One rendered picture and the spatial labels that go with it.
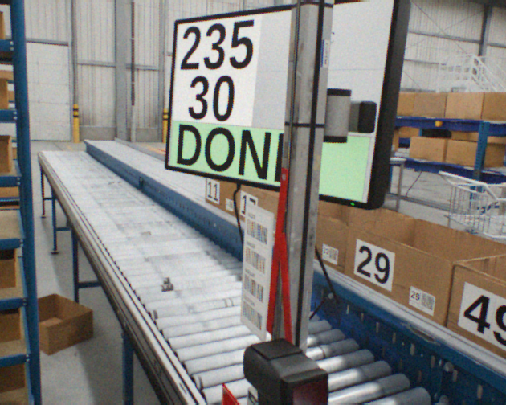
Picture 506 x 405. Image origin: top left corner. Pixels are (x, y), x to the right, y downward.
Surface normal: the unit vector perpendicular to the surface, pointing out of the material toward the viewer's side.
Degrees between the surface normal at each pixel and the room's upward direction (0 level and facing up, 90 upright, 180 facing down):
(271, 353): 8
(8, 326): 90
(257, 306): 90
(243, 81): 86
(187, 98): 86
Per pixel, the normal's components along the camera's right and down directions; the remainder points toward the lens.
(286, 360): -0.02, -1.00
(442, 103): -0.89, 0.05
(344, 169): -0.67, 0.04
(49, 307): 0.81, 0.15
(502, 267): 0.46, 0.19
